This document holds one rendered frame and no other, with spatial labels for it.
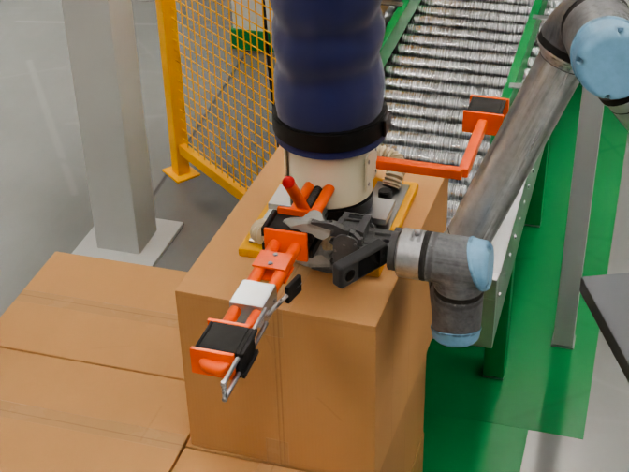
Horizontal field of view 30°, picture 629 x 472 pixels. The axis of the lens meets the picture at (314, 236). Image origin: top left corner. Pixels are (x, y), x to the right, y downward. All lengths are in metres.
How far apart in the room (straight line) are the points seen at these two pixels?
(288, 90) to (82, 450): 0.88
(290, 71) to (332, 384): 0.60
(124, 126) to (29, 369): 1.25
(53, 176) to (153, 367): 1.99
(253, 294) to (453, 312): 0.37
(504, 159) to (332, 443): 0.67
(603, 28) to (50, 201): 2.92
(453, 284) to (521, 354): 1.55
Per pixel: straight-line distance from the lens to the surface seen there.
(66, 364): 2.76
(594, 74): 1.87
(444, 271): 2.06
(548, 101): 2.06
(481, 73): 4.04
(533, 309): 3.79
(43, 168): 4.67
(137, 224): 3.99
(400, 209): 2.43
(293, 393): 2.31
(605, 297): 2.60
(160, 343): 2.78
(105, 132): 3.84
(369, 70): 2.20
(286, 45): 2.17
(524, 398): 3.46
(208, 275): 2.29
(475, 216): 2.17
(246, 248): 2.33
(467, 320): 2.13
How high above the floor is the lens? 2.26
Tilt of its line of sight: 33 degrees down
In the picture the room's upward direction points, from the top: 1 degrees counter-clockwise
